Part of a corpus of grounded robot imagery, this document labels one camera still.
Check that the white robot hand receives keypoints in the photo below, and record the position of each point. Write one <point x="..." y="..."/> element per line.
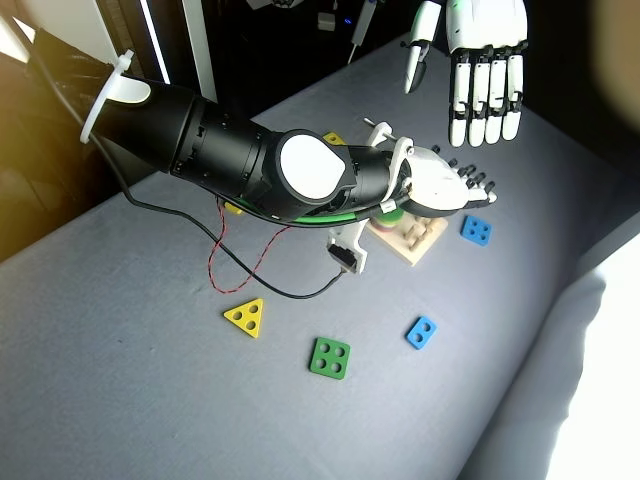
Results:
<point x="435" y="185"/>
<point x="485" y="25"/>

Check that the striped cylinder block green top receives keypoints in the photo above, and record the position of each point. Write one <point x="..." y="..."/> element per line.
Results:
<point x="387" y="222"/>

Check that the blue square block four holes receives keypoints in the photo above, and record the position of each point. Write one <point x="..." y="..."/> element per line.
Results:
<point x="475" y="229"/>

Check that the wooden peg board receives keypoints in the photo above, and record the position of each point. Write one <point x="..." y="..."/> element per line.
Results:
<point x="400" y="252"/>

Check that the yellow square block four holes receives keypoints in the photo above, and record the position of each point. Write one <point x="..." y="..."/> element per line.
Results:
<point x="334" y="139"/>

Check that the blue rectangle block two holes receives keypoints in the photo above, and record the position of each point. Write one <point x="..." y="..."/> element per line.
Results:
<point x="414" y="340"/>

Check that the green square block four holes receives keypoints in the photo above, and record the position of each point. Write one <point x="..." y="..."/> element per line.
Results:
<point x="329" y="358"/>

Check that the small yellow wooden block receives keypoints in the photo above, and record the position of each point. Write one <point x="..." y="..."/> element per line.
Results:
<point x="233" y="208"/>

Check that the yellow triangle block three holes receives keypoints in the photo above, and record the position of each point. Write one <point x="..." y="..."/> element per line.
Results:
<point x="245" y="316"/>

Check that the white power strip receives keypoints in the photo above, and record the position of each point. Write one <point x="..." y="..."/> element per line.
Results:
<point x="364" y="25"/>

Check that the grey plug adapter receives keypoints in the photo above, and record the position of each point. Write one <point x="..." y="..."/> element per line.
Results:
<point x="326" y="21"/>

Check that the white backdrop cloth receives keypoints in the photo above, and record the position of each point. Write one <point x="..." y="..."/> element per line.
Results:
<point x="615" y="375"/>

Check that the grey table cloth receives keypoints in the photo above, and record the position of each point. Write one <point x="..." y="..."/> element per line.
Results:
<point x="150" y="400"/>

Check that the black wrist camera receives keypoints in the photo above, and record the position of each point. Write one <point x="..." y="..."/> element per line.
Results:
<point x="345" y="255"/>

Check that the white frame post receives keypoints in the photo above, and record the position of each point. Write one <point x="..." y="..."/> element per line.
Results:
<point x="197" y="45"/>

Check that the black post with light strip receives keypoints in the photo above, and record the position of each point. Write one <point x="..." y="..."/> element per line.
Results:
<point x="130" y="30"/>

